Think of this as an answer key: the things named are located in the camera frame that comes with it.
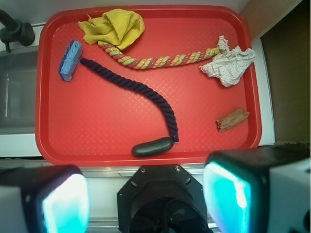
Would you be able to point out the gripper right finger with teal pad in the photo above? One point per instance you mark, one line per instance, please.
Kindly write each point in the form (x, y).
(261, 190)

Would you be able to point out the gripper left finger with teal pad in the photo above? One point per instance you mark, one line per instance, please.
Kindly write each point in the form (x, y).
(46, 199)

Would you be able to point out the brown wood chip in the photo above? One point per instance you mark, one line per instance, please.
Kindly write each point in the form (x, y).
(231, 120)

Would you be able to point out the dark green oblong stone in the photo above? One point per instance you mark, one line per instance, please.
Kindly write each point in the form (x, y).
(152, 148)

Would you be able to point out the crumpled white paper towel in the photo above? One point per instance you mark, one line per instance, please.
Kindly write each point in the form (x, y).
(228, 65)

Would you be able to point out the metal sink basin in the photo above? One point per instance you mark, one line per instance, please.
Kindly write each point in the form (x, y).
(18, 71)

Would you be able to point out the blue sponge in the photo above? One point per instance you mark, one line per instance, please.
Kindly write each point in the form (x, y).
(70, 60)

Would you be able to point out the red plastic tray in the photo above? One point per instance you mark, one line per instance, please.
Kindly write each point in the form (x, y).
(92, 122)

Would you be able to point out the black faucet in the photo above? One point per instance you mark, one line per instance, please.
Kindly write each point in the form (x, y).
(15, 31)

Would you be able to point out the yellow cloth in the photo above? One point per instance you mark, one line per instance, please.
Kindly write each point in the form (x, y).
(118, 27)

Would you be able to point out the black octagonal mount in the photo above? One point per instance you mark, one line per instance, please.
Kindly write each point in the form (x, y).
(162, 199)

